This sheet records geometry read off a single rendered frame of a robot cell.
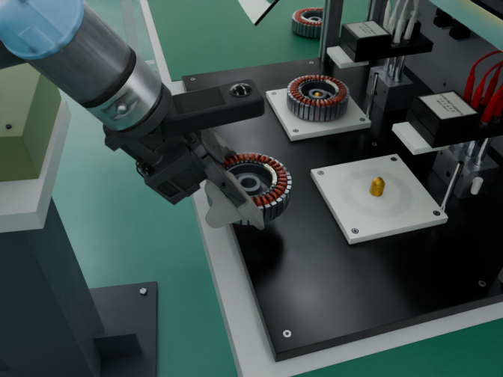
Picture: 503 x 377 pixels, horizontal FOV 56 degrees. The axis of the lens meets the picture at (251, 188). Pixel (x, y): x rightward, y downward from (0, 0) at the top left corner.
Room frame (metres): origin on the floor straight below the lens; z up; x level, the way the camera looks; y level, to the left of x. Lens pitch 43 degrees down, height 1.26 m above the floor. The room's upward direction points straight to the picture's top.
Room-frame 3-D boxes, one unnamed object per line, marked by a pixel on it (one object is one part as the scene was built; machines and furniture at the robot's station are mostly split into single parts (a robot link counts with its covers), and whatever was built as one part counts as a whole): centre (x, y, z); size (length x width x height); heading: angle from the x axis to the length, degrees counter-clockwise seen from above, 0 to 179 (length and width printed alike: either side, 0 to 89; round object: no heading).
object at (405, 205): (0.51, -0.19, 0.78); 0.15 x 0.15 x 0.01; 16
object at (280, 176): (0.46, 0.00, 0.84); 0.11 x 0.11 x 0.04
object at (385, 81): (0.78, -0.26, 0.80); 0.07 x 0.05 x 0.06; 16
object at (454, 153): (0.55, -0.32, 0.80); 0.07 x 0.05 x 0.06; 16
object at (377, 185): (0.51, -0.19, 0.80); 0.02 x 0.02 x 0.03
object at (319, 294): (0.63, -0.17, 0.76); 0.64 x 0.47 x 0.02; 16
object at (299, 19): (1.14, -0.16, 0.77); 0.11 x 0.11 x 0.04
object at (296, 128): (0.75, -0.12, 0.78); 0.15 x 0.15 x 0.01; 16
